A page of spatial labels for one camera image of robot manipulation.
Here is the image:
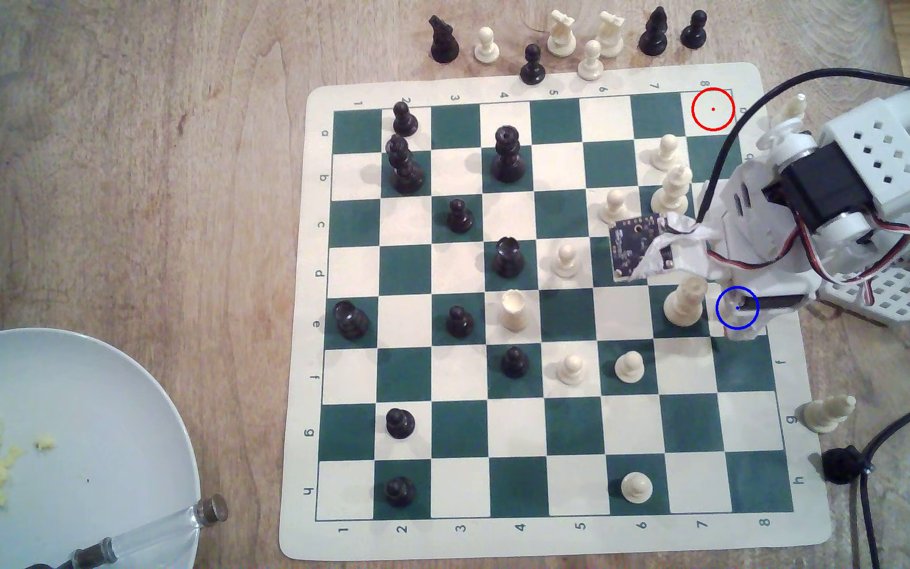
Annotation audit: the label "white printed gripper body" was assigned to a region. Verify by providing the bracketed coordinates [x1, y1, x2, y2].
[706, 160, 819, 300]

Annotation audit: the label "white chess rook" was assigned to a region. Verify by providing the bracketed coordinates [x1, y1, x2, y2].
[500, 289, 532, 333]

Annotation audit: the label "black chess queen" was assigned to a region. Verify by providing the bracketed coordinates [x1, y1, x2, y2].
[491, 125, 528, 184]

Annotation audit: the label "black pawn row e left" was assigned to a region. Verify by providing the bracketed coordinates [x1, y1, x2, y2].
[333, 300, 371, 341]

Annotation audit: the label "white chess knight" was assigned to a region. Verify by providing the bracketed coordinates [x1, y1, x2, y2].
[546, 9, 578, 58]
[596, 11, 627, 58]

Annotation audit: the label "black chess bishop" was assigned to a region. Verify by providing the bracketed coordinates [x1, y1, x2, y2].
[638, 6, 669, 58]

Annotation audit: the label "white tape camera mount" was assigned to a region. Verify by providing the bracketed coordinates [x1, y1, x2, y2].
[655, 212, 731, 283]

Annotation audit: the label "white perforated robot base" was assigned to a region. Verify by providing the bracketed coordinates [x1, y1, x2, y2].
[817, 264, 910, 323]

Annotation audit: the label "black power cable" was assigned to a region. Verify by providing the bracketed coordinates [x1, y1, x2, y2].
[856, 371, 910, 569]

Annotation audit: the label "black bishop on board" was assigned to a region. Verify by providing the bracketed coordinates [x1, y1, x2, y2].
[386, 133, 427, 196]

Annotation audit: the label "black chess rook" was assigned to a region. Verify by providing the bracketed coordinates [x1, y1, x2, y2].
[493, 236, 526, 279]

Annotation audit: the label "clear glass tube tool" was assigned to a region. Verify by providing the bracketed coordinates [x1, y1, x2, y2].
[24, 495, 230, 569]

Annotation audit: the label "white chess king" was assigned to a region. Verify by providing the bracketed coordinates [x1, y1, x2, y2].
[662, 274, 709, 329]

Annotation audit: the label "black chess knight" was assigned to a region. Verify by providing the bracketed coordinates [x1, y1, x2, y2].
[429, 14, 461, 64]

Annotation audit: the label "red black white servo wires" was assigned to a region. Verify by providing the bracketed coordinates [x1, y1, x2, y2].
[850, 207, 910, 309]
[727, 201, 827, 274]

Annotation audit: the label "bare camera circuit board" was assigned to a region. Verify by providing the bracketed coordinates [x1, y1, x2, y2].
[610, 213, 666, 282]

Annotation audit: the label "black camera cable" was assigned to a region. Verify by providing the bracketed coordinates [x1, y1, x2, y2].
[694, 68, 910, 222]

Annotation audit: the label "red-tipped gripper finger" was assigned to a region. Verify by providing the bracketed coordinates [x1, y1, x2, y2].
[727, 315, 772, 341]
[719, 278, 760, 316]

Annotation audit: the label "pale blue round plate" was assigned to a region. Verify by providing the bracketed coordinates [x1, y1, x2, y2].
[0, 328, 202, 569]

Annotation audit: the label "white chess bishop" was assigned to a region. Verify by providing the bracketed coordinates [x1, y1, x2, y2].
[797, 394, 857, 434]
[651, 163, 693, 216]

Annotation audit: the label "green white chess mat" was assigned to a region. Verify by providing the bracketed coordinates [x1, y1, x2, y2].
[277, 62, 834, 564]

